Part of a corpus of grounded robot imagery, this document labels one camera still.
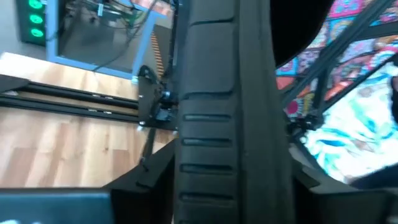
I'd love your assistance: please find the black box with green lights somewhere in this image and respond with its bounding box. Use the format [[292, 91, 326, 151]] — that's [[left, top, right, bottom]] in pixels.
[[16, 0, 47, 47]]

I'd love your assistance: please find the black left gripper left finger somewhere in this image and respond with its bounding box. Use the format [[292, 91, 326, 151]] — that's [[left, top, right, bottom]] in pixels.
[[0, 139, 175, 224]]

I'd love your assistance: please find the blue metal frame cart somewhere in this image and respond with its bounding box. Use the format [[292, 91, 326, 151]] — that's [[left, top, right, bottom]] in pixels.
[[45, 0, 175, 80]]

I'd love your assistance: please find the black rubber slide sandal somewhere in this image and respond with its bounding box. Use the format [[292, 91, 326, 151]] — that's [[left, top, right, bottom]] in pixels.
[[172, 0, 335, 224]]

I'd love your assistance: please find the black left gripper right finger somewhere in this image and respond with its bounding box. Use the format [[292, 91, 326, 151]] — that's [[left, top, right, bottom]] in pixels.
[[294, 167, 398, 224]]

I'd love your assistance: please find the colourful patterned rug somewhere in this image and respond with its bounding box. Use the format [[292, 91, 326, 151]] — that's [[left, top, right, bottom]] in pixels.
[[275, 0, 398, 184]]

